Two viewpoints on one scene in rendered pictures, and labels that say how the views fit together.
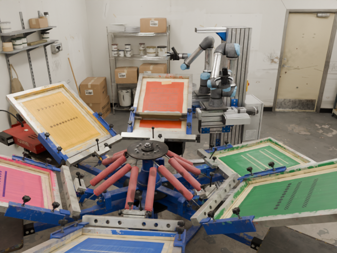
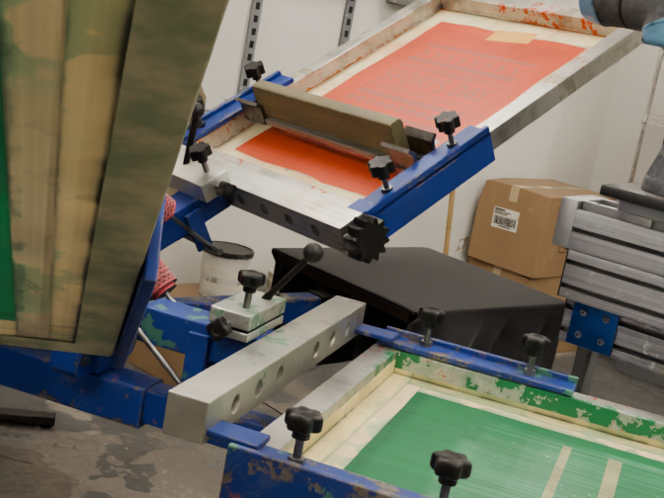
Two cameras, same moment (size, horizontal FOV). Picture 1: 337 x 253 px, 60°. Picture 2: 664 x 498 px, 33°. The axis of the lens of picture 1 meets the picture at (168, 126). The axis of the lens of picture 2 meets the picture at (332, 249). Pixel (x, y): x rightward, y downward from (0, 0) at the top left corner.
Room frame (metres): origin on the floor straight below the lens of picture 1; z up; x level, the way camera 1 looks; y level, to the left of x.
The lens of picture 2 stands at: (1.09, -1.36, 1.47)
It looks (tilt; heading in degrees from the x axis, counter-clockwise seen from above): 12 degrees down; 41
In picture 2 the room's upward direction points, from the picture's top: 11 degrees clockwise
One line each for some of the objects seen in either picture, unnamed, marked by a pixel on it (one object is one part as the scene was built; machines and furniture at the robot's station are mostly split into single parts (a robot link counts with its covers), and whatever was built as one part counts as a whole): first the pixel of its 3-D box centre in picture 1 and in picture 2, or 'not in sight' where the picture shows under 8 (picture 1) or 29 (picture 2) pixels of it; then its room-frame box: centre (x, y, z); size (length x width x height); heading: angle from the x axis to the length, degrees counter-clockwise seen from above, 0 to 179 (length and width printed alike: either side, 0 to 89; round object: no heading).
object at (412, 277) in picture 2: not in sight; (420, 276); (2.98, 0.04, 0.95); 0.48 x 0.44 x 0.01; 174
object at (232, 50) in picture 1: (230, 71); not in sight; (2.92, -0.63, 1.63); 0.15 x 0.12 x 0.55; 73
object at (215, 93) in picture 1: (216, 90); not in sight; (2.96, -0.51, 1.42); 0.13 x 0.12 x 0.14; 73
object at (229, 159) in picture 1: (246, 154); (511, 391); (2.24, -0.67, 1.05); 1.08 x 0.61 x 0.23; 114
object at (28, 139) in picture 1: (39, 133); not in sight; (2.69, 1.31, 1.06); 0.61 x 0.46 x 0.12; 54
